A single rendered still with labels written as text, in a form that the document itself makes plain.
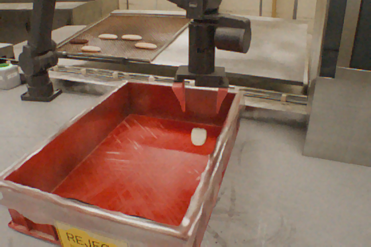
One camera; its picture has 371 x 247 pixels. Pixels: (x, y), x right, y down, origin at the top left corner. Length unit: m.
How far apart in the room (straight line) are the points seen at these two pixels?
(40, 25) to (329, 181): 0.85
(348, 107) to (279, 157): 0.18
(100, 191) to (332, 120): 0.49
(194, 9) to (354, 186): 0.47
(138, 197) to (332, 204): 0.36
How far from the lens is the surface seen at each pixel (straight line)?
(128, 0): 5.34
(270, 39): 1.28
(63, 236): 0.49
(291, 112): 0.82
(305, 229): 0.55
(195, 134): 0.74
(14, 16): 4.63
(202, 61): 0.63
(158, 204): 0.56
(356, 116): 0.68
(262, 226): 0.54
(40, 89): 1.06
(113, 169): 0.66
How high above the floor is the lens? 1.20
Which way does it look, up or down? 25 degrees down
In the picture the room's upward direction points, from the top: straight up
